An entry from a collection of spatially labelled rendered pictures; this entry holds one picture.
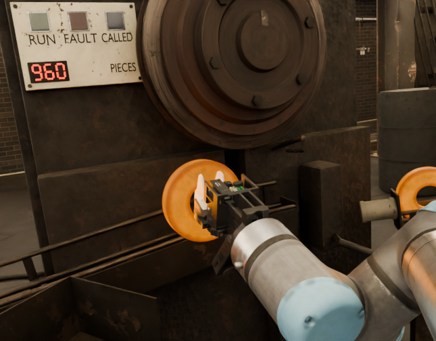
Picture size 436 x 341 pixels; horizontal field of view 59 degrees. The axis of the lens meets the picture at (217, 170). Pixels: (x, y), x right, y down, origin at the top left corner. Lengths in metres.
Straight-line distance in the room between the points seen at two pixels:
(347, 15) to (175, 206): 0.86
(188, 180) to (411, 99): 2.96
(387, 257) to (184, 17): 0.58
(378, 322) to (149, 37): 0.65
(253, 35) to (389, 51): 4.55
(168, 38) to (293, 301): 0.59
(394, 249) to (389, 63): 4.84
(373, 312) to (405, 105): 3.06
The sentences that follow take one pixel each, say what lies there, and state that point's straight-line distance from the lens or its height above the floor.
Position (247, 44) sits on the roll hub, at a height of 1.11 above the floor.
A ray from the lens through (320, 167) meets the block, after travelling 1.07.
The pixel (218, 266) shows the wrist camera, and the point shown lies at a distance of 0.66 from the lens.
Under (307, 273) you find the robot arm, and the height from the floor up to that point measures 0.82.
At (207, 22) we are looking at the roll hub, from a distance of 0.81.
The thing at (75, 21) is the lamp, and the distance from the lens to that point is 0.96.
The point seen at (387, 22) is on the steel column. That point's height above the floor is 1.63.
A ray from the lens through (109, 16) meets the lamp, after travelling 0.98.
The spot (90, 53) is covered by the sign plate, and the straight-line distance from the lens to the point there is 0.96.
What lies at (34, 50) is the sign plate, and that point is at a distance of 0.96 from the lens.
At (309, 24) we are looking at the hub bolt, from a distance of 0.92.
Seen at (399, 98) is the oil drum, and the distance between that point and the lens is 3.55.
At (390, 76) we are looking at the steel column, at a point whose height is 1.00.
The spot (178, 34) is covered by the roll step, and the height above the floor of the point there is 1.14.
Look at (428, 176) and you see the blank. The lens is 1.13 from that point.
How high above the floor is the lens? 1.03
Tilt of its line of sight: 12 degrees down
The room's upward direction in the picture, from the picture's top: 5 degrees counter-clockwise
